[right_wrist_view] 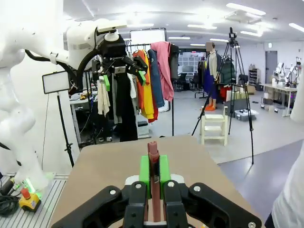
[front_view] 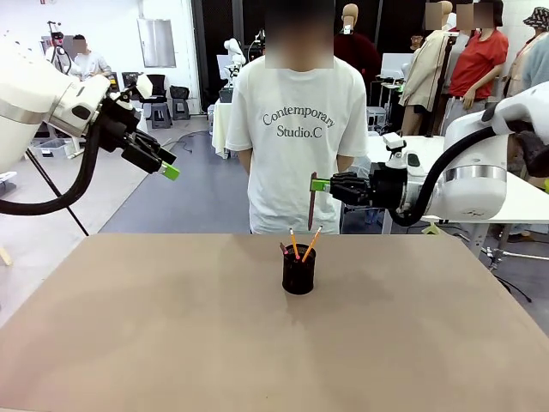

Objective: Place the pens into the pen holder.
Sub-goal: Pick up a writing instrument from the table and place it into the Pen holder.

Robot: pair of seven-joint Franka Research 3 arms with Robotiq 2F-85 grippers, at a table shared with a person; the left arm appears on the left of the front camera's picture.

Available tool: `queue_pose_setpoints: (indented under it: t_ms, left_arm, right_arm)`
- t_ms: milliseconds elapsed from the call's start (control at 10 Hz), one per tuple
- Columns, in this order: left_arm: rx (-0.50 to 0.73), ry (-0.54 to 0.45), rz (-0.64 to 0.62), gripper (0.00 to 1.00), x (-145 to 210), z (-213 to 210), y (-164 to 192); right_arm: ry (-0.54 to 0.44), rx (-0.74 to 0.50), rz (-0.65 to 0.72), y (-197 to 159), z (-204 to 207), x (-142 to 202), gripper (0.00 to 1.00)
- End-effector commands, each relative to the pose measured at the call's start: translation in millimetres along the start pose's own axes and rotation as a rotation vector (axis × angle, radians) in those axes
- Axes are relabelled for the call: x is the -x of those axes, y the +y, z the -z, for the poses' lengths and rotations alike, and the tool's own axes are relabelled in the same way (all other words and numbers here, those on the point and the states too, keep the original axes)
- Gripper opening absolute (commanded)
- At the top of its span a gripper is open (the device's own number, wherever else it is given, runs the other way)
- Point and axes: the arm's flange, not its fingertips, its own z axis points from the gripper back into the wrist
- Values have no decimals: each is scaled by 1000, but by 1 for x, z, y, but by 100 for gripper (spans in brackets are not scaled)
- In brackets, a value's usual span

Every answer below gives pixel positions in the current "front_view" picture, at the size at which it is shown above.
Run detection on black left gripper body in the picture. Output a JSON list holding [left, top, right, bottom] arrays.
[[99, 100, 149, 155]]

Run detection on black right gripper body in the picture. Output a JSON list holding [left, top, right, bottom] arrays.
[[349, 167, 408, 211]]

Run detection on black mesh pen holder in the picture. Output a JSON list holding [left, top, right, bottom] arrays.
[[281, 243, 317, 296]]

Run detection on grey step stool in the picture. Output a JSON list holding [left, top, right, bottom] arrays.
[[149, 102, 173, 129]]

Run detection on person in white T-shirt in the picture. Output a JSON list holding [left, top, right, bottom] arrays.
[[225, 0, 370, 235]]

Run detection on black office chair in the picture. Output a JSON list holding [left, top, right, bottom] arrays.
[[145, 74, 168, 104]]

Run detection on black step stool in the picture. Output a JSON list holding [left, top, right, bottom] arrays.
[[170, 85, 191, 120]]

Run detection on table with white cloth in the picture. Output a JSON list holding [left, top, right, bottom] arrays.
[[211, 102, 235, 161]]

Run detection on seated person in white shirt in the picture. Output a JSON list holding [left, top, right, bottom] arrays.
[[70, 34, 113, 81]]

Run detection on clear plastic storage bin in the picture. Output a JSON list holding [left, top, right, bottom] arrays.
[[32, 137, 74, 158]]

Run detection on black tripod leg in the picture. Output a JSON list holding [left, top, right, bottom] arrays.
[[25, 148, 90, 237]]

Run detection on mannequin in beige coat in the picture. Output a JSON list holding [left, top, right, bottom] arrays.
[[398, 0, 458, 136]]

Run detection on mannequin in dark red sweater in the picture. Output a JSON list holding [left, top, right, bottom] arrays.
[[333, 3, 383, 106]]

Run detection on silver metal stand base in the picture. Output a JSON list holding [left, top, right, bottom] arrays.
[[480, 245, 549, 301]]

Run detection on mannequin in red shirt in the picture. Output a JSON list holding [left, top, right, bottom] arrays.
[[448, 0, 510, 130]]

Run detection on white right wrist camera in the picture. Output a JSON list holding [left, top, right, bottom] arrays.
[[382, 132, 408, 152]]

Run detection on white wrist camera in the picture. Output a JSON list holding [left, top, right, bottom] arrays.
[[126, 75, 154, 102], [382, 132, 408, 152]]

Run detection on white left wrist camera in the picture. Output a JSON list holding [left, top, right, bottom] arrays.
[[126, 75, 154, 102]]

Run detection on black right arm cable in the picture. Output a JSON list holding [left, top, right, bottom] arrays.
[[388, 124, 503, 227]]

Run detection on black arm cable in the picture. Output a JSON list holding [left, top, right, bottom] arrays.
[[388, 124, 503, 227], [0, 109, 104, 216]]

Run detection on grey metal wall panel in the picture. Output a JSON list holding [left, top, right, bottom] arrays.
[[136, 17, 177, 69]]

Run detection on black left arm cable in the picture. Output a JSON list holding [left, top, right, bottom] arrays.
[[0, 109, 104, 216]]

